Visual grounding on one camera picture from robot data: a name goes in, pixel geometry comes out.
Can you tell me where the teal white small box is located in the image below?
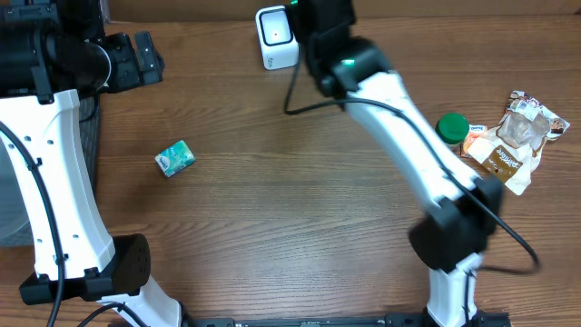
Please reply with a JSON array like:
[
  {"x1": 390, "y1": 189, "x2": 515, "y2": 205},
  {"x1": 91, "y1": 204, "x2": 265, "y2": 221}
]
[{"x1": 154, "y1": 140, "x2": 196, "y2": 177}]

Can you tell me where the green lid jar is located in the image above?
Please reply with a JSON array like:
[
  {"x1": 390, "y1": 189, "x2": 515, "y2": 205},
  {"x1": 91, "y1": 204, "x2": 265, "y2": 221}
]
[{"x1": 435, "y1": 113, "x2": 469, "y2": 149}]

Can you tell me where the orange small box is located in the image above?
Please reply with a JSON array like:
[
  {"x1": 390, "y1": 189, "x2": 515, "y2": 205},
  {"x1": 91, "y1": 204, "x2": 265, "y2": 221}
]
[{"x1": 460, "y1": 124, "x2": 487, "y2": 158}]

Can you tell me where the beige plastic pouch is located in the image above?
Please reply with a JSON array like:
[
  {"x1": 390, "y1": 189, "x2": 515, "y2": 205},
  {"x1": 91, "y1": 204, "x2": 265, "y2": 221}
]
[{"x1": 468, "y1": 90, "x2": 570, "y2": 195}]

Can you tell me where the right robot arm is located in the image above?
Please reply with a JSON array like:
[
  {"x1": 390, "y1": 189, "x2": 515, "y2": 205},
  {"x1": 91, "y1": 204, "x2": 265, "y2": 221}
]
[{"x1": 285, "y1": 0, "x2": 510, "y2": 326}]

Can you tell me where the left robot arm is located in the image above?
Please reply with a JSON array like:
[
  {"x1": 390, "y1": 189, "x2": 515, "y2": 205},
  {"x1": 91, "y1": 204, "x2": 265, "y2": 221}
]
[{"x1": 1, "y1": 0, "x2": 188, "y2": 326}]

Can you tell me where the white barcode scanner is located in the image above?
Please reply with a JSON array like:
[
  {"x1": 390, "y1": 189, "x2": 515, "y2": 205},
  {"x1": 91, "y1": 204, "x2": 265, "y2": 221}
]
[{"x1": 255, "y1": 5, "x2": 299, "y2": 71}]

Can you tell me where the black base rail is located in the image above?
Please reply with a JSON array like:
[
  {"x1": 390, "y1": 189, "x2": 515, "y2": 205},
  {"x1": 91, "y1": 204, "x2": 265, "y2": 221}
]
[{"x1": 181, "y1": 311, "x2": 512, "y2": 327}]

